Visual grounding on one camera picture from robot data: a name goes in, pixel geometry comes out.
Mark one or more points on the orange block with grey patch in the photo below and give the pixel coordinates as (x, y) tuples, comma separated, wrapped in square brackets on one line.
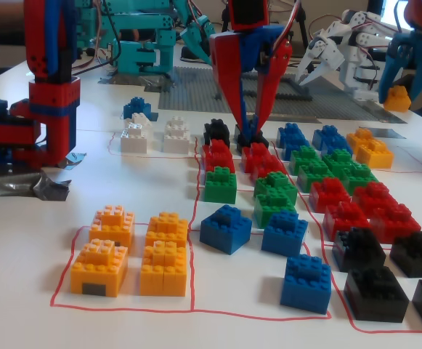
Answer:
[(98, 269)]

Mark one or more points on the white brick block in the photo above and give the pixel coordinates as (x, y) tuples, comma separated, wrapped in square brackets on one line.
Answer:
[(139, 120), (134, 141), (177, 123), (176, 141)]

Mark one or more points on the green brick block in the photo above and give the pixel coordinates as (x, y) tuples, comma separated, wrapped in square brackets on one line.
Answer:
[(276, 185), (337, 157), (306, 157), (220, 187), (316, 176), (359, 177), (273, 212)]

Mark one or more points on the red brick block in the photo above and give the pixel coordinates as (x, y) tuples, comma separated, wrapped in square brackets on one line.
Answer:
[(345, 221), (328, 193), (375, 194), (393, 224), (218, 161), (256, 149), (216, 146), (268, 168)]

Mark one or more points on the crumpled grey duct tape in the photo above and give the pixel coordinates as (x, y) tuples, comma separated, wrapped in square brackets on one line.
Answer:
[(160, 84), (25, 185)]

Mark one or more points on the red blue gripper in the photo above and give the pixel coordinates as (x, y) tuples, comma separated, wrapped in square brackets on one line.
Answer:
[(240, 54)]

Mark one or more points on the black stand leg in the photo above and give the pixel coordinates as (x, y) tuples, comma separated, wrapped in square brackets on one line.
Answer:
[(302, 29)]

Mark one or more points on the grey studded base plate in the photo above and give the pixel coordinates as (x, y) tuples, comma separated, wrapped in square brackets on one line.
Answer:
[(196, 94)]

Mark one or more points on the orange brick block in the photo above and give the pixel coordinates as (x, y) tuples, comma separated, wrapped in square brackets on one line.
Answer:
[(375, 156), (397, 99), (112, 221), (167, 227), (163, 272), (361, 137)]

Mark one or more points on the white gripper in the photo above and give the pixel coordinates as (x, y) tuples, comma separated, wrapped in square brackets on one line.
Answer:
[(321, 54)]

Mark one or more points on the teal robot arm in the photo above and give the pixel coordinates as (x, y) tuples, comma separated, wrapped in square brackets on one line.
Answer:
[(145, 58)]

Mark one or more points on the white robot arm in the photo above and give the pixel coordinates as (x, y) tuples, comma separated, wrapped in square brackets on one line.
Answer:
[(359, 72)]

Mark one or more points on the red blue robot arm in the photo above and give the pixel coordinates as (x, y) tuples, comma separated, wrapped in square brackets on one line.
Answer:
[(51, 120)]

